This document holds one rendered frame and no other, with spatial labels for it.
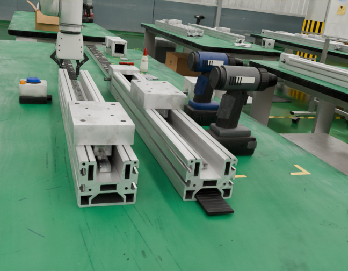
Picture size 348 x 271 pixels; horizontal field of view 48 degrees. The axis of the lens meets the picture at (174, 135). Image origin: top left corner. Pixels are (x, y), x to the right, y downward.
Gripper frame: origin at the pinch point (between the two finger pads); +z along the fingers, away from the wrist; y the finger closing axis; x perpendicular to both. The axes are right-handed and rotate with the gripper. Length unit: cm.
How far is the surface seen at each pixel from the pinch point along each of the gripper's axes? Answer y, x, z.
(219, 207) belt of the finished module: -19, 103, 3
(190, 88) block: -38, 35, -3
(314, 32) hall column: -553, -569, -4
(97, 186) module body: 2, 98, 0
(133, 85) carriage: -14, 54, -7
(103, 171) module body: 0, 94, -1
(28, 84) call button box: 14.4, 33.2, -2.0
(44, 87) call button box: 9.8, 34.2, -1.4
